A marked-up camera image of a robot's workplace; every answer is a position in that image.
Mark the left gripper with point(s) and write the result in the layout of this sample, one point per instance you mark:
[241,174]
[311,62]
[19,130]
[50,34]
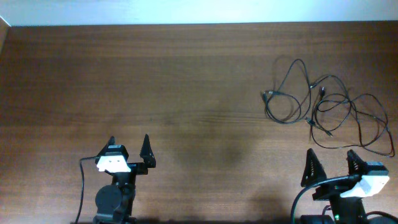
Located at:
[145,154]

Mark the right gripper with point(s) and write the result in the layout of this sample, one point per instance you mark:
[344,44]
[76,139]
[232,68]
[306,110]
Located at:
[319,173]

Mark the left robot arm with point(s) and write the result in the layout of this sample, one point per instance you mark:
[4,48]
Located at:
[114,201]

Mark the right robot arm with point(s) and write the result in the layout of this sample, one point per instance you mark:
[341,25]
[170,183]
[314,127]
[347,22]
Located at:
[341,210]

